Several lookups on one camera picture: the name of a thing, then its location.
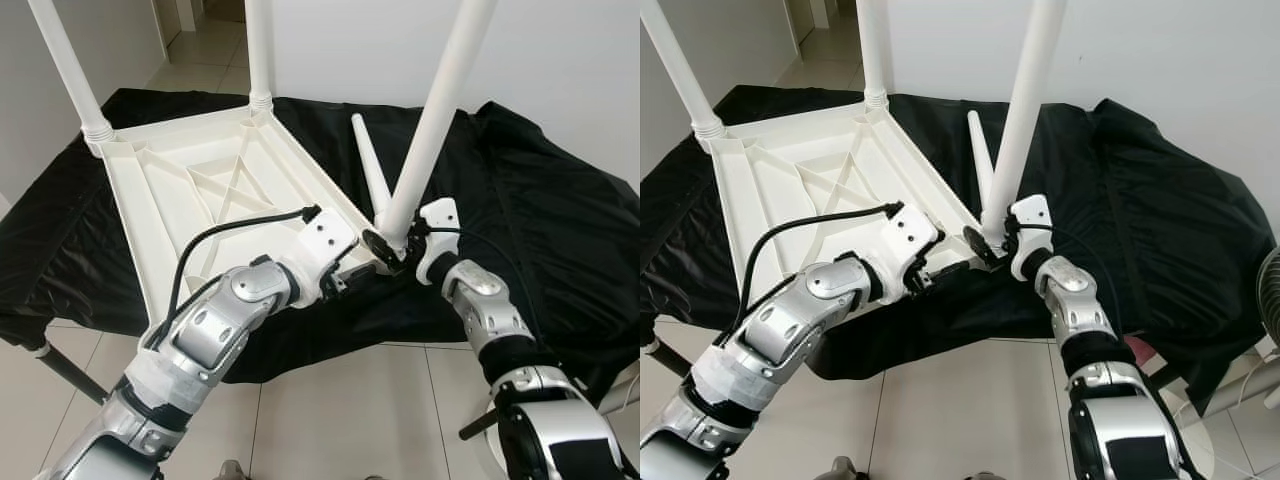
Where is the black metal table leg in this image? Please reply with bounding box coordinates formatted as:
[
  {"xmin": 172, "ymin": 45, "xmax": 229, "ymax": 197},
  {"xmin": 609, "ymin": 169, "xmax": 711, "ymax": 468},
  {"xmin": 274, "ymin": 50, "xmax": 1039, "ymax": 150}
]
[
  {"xmin": 655, "ymin": 340, "xmax": 691, "ymax": 379},
  {"xmin": 1140, "ymin": 355, "xmax": 1201, "ymax": 396},
  {"xmin": 40, "ymin": 345, "xmax": 109, "ymax": 404},
  {"xmin": 458, "ymin": 385, "xmax": 621, "ymax": 441}
]

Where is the white plastic table top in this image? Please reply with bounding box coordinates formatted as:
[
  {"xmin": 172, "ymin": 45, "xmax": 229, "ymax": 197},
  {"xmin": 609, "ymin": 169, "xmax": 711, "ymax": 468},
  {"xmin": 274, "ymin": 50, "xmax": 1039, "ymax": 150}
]
[
  {"xmin": 85, "ymin": 105, "xmax": 386, "ymax": 326},
  {"xmin": 695, "ymin": 100, "xmax": 986, "ymax": 321}
]

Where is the white plastic table leg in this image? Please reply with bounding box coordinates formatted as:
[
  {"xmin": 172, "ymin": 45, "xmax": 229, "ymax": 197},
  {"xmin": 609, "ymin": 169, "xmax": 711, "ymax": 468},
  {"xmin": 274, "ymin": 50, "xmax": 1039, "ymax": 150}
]
[
  {"xmin": 980, "ymin": 0, "xmax": 1068, "ymax": 241},
  {"xmin": 375, "ymin": 0, "xmax": 499, "ymax": 251},
  {"xmin": 350, "ymin": 113, "xmax": 393, "ymax": 226},
  {"xmin": 243, "ymin": 0, "xmax": 276, "ymax": 113},
  {"xmin": 640, "ymin": 0, "xmax": 726, "ymax": 141},
  {"xmin": 855, "ymin": 0, "xmax": 891, "ymax": 109},
  {"xmin": 966, "ymin": 110, "xmax": 996, "ymax": 201},
  {"xmin": 27, "ymin": 0, "xmax": 114, "ymax": 151}
]

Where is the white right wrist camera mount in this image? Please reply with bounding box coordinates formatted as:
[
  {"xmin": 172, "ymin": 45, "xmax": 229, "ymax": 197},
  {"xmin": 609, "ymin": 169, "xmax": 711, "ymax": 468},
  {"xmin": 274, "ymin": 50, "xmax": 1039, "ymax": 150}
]
[
  {"xmin": 1005, "ymin": 194, "xmax": 1053, "ymax": 281},
  {"xmin": 412, "ymin": 197, "xmax": 463, "ymax": 286}
]

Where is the black table cloth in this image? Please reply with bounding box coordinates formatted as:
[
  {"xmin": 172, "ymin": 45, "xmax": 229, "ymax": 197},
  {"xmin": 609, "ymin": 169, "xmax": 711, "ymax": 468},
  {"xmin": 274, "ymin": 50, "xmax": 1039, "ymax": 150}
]
[
  {"xmin": 0, "ymin": 88, "xmax": 641, "ymax": 386},
  {"xmin": 640, "ymin": 85, "xmax": 1280, "ymax": 416}
]

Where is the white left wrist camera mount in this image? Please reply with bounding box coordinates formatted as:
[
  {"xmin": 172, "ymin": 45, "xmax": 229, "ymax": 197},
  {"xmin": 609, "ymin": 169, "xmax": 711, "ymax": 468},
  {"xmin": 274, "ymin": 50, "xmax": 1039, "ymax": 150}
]
[
  {"xmin": 293, "ymin": 205, "xmax": 361, "ymax": 301},
  {"xmin": 880, "ymin": 202, "xmax": 946, "ymax": 301}
]

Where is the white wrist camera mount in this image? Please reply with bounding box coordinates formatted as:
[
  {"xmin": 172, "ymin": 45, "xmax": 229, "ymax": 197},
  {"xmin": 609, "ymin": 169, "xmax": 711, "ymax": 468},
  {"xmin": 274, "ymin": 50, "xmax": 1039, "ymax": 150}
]
[
  {"xmin": 880, "ymin": 202, "xmax": 946, "ymax": 301},
  {"xmin": 412, "ymin": 197, "xmax": 463, "ymax": 286},
  {"xmin": 293, "ymin": 205, "xmax": 361, "ymax": 301},
  {"xmin": 1005, "ymin": 194, "xmax": 1053, "ymax": 281}
]

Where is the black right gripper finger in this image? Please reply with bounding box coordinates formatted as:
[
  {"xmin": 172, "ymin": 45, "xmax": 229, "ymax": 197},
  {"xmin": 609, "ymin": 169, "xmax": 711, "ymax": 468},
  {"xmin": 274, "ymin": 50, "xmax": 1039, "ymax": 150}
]
[
  {"xmin": 360, "ymin": 228, "xmax": 401, "ymax": 271},
  {"xmin": 962, "ymin": 225, "xmax": 1001, "ymax": 269}
]

